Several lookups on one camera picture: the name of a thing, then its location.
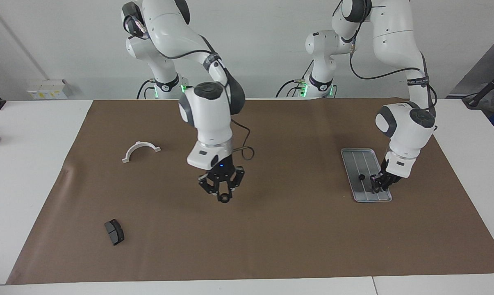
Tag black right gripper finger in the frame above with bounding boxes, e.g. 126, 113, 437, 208
198, 173, 223, 201
225, 166, 245, 202

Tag silver ribbed metal tray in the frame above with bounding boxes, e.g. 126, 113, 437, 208
340, 148, 393, 203

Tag brown paper table mat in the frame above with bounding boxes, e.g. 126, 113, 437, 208
6, 98, 494, 285

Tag stacked grey brake pads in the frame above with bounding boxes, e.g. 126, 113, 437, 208
104, 219, 125, 246

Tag black tripod leg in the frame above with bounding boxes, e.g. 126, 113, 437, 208
462, 66, 494, 109

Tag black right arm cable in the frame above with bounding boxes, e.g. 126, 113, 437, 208
142, 25, 255, 161

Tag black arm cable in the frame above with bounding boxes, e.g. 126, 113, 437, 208
142, 25, 255, 161
331, 0, 438, 123

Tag white plastic half-ring clamp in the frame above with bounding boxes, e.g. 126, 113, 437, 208
121, 141, 162, 164

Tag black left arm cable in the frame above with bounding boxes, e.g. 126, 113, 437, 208
331, 0, 438, 123

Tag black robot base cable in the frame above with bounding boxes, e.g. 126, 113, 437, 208
136, 79, 154, 100
275, 61, 314, 99

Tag white wall socket box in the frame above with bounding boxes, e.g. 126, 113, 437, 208
27, 79, 73, 100

